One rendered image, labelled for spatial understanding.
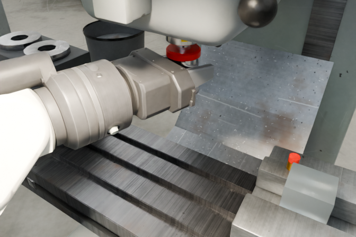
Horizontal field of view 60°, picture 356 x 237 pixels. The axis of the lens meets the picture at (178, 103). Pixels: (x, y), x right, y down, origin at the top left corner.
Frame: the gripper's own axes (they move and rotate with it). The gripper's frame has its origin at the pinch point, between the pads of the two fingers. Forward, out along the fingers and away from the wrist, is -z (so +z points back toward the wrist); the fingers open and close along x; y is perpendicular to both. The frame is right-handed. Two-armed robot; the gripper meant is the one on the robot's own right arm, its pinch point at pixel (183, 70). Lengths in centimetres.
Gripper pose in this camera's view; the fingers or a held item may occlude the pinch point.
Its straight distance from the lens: 43.5
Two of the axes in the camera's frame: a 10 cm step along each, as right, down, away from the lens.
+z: -7.8, 3.3, -5.3
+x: -6.3, -4.2, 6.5
